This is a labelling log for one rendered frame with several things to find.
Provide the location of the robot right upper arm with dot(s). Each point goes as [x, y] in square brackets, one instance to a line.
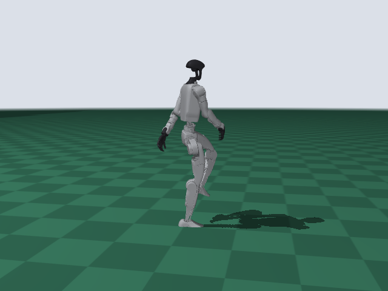
[200, 93]

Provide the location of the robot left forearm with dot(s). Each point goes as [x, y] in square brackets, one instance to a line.
[171, 122]

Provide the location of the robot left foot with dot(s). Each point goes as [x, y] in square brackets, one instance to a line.
[203, 192]

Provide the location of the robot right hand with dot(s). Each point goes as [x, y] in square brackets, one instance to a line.
[222, 132]

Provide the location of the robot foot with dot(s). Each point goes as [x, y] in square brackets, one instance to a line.
[192, 223]
[203, 192]

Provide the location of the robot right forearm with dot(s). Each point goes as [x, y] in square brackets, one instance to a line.
[215, 121]

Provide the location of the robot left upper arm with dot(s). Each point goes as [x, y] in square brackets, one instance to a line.
[177, 107]

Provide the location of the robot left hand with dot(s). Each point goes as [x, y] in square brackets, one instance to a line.
[162, 138]

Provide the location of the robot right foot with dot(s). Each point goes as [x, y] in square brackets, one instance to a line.
[192, 223]

